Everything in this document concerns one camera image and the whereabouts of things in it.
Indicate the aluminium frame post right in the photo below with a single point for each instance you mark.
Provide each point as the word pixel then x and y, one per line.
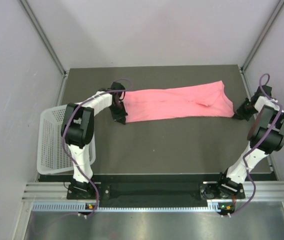
pixel 262 35

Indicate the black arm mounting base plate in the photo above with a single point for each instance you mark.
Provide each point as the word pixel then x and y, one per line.
pixel 207 185

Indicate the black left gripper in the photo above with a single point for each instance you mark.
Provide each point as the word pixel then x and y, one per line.
pixel 120 117

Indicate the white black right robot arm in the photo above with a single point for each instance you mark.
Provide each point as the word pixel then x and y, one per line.
pixel 265 137

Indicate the pink t shirt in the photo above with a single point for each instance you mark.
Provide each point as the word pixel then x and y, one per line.
pixel 205 100

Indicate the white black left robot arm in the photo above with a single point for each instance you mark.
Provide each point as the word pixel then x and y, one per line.
pixel 82 187

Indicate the aluminium frame post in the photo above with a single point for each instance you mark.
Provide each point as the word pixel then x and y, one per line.
pixel 42 35
pixel 262 35

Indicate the white perforated plastic basket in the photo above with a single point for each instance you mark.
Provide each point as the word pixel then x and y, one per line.
pixel 55 155

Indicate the grey slotted cable duct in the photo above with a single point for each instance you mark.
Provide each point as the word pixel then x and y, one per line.
pixel 84 207

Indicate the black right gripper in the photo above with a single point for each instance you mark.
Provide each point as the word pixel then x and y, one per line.
pixel 240 114

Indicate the aluminium frame post left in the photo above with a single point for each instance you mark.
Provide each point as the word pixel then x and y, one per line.
pixel 42 35

